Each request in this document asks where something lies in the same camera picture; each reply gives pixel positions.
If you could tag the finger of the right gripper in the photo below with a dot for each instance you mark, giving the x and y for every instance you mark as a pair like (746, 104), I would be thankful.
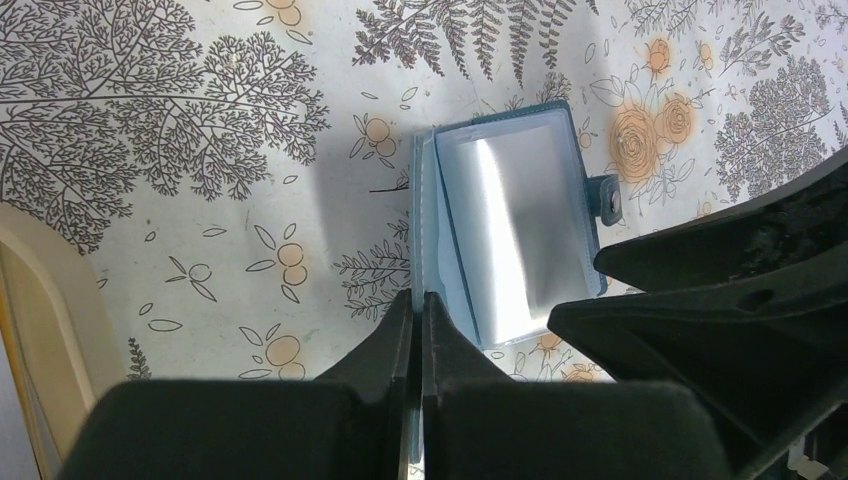
(795, 222)
(766, 356)

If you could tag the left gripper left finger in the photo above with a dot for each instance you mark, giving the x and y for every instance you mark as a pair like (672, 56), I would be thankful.
(351, 422)

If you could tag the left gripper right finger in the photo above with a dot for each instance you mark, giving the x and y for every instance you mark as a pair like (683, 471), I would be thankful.
(479, 423)

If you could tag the blue leather card holder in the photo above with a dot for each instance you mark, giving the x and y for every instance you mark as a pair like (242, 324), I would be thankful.
(504, 221)

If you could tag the beige oval tray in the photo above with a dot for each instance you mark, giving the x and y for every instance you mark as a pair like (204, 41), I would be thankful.
(58, 350)

